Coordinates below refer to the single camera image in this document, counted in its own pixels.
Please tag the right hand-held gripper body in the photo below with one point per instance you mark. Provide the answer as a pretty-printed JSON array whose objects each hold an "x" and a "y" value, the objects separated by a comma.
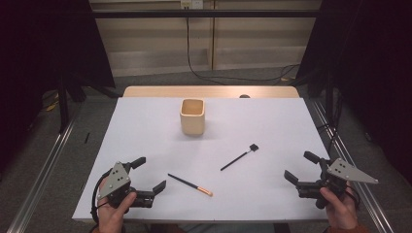
[{"x": 348, "y": 171}]

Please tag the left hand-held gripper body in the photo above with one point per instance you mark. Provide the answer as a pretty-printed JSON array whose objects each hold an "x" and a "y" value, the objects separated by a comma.
[{"x": 113, "y": 181}]

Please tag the black brush with square head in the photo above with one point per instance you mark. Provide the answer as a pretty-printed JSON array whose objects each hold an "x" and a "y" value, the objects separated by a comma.
[{"x": 254, "y": 147}]

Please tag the beige square cup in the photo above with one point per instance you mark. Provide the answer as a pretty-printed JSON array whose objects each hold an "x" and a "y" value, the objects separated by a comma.
[{"x": 192, "y": 124}]

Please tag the person's left hand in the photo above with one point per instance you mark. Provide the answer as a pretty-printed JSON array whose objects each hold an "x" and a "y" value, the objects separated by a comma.
[{"x": 111, "y": 218}]

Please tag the person's right hand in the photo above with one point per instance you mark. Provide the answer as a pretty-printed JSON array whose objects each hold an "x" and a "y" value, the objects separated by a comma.
[{"x": 340, "y": 212}]

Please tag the white table board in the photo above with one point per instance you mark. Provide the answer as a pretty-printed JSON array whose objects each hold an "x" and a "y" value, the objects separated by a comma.
[{"x": 162, "y": 145}]

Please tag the small black stick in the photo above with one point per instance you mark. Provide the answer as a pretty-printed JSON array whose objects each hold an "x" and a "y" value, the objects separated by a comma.
[{"x": 87, "y": 138}]

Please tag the black metal stand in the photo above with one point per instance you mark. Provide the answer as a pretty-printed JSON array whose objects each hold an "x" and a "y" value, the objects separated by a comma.
[{"x": 63, "y": 110}]

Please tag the yellow floor tape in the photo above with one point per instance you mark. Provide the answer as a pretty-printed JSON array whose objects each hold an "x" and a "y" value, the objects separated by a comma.
[{"x": 51, "y": 106}]

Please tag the dark curtain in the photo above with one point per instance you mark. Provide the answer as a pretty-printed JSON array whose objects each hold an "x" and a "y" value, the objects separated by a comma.
[
  {"x": 372, "y": 48},
  {"x": 39, "y": 48}
]

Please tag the black horizontal bar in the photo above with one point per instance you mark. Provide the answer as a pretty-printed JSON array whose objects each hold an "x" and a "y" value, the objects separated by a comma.
[{"x": 226, "y": 13}]

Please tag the aluminium floor rail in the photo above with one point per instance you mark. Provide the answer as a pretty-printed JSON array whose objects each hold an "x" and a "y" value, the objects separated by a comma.
[
  {"x": 375, "y": 213},
  {"x": 39, "y": 191}
]

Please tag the white wall socket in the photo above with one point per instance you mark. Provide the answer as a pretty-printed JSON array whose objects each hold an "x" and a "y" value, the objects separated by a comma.
[{"x": 191, "y": 4}]

